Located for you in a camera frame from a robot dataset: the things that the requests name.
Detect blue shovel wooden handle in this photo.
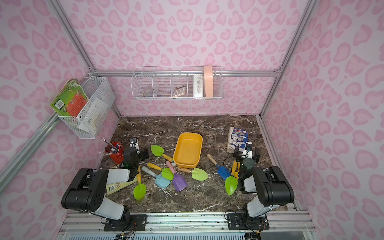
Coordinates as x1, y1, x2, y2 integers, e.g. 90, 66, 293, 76
207, 154, 230, 180

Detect light blue plastic shovel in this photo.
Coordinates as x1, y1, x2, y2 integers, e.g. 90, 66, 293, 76
141, 167, 171, 189

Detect yellow plastic storage box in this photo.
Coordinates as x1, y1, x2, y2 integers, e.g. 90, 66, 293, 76
173, 133, 203, 169

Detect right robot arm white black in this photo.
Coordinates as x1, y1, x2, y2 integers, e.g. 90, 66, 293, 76
234, 148, 295, 221

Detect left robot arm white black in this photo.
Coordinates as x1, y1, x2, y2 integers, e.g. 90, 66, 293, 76
61, 147, 149, 223

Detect green shovel behind box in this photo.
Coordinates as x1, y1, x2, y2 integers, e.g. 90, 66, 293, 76
151, 145, 174, 163

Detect white box on shelf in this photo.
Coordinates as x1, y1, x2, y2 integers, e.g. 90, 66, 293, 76
193, 75, 204, 98

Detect pink box on shelf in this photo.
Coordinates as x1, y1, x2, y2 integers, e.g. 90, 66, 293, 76
204, 65, 214, 98

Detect red pen holder cup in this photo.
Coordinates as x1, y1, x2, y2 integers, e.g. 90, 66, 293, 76
102, 139, 124, 165

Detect blue white book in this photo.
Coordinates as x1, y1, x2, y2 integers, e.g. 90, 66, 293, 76
227, 127, 248, 153

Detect yellow green booklet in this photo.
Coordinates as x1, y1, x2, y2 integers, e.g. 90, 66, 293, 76
106, 178, 138, 196

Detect white papers in basket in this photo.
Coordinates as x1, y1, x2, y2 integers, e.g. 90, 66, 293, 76
79, 98, 108, 135

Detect round clear object on shelf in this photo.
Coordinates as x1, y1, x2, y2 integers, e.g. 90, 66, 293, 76
142, 86, 154, 98

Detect small pink calculator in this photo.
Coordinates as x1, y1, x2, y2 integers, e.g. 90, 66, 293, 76
172, 85, 188, 99

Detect green red book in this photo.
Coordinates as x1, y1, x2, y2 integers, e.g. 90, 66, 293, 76
50, 79, 89, 117

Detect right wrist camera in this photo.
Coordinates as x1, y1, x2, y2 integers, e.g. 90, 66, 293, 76
242, 142, 254, 159

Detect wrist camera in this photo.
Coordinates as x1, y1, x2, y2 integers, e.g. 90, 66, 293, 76
242, 142, 254, 159
130, 138, 139, 150

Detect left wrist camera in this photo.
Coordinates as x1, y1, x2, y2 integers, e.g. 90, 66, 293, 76
130, 138, 139, 150

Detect light green shovel wooden handle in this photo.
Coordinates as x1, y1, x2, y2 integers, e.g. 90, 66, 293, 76
178, 167, 208, 181

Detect purple shovel pink handle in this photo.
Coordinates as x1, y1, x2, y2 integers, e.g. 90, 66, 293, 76
166, 161, 188, 192

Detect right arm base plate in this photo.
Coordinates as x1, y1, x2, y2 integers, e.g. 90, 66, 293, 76
225, 213, 270, 232

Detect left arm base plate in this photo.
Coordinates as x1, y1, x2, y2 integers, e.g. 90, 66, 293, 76
104, 214, 148, 232

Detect white mesh wall basket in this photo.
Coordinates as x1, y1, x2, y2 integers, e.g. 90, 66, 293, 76
59, 77, 116, 139

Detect white wire wall shelf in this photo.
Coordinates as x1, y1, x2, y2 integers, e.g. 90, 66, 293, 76
131, 66, 224, 100

